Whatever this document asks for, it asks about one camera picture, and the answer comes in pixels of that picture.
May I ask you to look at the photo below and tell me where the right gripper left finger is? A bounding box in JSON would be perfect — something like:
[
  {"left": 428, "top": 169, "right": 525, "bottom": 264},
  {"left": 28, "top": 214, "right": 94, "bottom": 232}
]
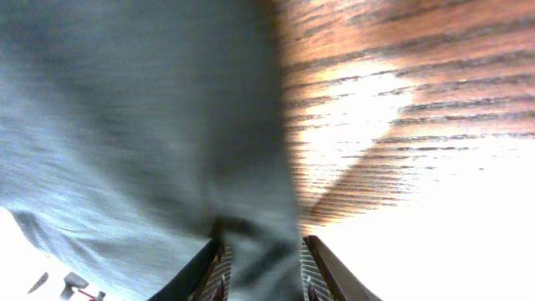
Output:
[{"left": 149, "top": 240, "right": 232, "bottom": 301}]

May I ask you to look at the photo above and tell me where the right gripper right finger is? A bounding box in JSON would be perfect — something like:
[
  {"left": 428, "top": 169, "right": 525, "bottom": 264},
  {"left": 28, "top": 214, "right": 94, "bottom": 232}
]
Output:
[{"left": 300, "top": 235, "right": 381, "bottom": 301}]

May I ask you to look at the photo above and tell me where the black t-shirt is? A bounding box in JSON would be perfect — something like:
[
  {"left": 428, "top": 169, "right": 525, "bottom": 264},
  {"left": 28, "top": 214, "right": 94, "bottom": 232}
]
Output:
[{"left": 1, "top": 0, "right": 303, "bottom": 300}]

